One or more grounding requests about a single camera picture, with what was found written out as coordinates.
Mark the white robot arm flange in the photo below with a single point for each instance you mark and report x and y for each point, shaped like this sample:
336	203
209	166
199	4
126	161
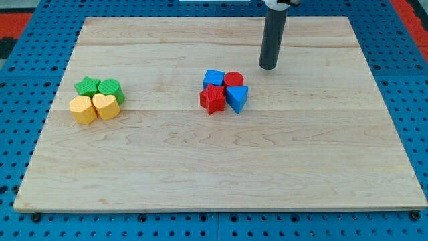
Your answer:
281	5

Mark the red star block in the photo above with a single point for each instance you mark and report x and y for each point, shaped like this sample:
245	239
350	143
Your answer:
213	98

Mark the blue triangle block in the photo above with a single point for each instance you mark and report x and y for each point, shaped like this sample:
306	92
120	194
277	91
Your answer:
236	97

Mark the green star block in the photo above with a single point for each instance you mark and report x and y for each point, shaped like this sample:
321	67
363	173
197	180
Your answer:
87	86

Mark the blue cube block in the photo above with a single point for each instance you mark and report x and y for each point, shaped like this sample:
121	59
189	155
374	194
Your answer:
214	77

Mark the red cylinder block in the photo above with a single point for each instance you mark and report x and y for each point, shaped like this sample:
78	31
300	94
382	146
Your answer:
233	79

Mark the light wooden board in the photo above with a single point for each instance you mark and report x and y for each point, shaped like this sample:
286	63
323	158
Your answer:
314	135

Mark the yellow heart block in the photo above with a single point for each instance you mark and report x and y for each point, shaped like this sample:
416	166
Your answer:
106	106

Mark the green cylinder block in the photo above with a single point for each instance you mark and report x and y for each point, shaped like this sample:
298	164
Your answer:
112	87

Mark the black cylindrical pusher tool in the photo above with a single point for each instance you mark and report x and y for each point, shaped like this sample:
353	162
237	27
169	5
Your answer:
272	38

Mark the yellow hexagon block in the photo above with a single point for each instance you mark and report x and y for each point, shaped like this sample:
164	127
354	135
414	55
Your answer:
82	109

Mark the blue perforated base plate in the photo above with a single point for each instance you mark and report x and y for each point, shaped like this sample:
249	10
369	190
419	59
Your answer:
33	70

